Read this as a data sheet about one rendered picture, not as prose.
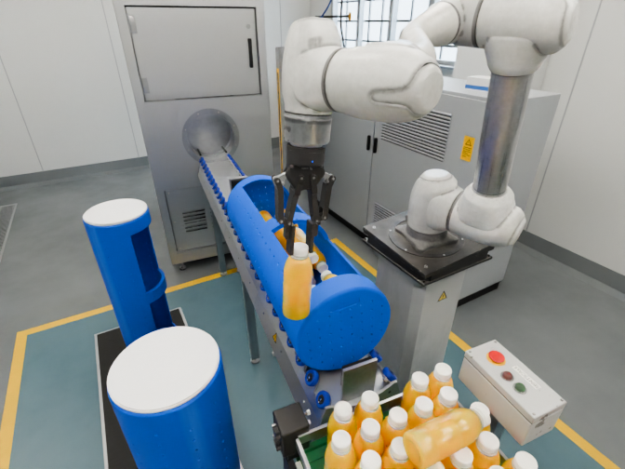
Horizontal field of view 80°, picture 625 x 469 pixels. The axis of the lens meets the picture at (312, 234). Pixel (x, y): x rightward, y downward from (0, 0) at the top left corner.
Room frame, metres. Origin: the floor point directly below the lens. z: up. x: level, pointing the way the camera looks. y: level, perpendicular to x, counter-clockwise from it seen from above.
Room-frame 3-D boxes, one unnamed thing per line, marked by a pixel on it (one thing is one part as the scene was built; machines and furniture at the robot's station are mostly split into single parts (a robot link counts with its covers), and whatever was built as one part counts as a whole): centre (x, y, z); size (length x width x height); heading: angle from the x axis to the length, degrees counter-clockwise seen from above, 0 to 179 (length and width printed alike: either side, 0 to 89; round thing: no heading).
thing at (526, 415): (0.59, -0.47, 1.05); 0.20 x 0.10 x 0.10; 23
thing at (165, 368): (0.68, 0.39, 1.03); 0.28 x 0.28 x 0.01
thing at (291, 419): (0.55, 0.05, 0.95); 0.10 x 0.07 x 0.10; 113
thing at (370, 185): (3.12, -0.71, 0.72); 2.15 x 0.54 x 1.45; 30
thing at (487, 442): (0.44, -0.36, 1.07); 0.04 x 0.04 x 0.02
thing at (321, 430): (0.59, -0.15, 0.96); 0.40 x 0.01 x 0.03; 113
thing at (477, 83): (2.42, -1.08, 1.48); 0.24 x 0.12 x 0.08; 38
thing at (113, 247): (1.59, 0.94, 0.59); 0.28 x 0.28 x 0.88
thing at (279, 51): (2.17, 0.16, 0.85); 0.06 x 0.06 x 1.70; 23
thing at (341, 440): (0.45, -0.06, 1.07); 0.04 x 0.04 x 0.02
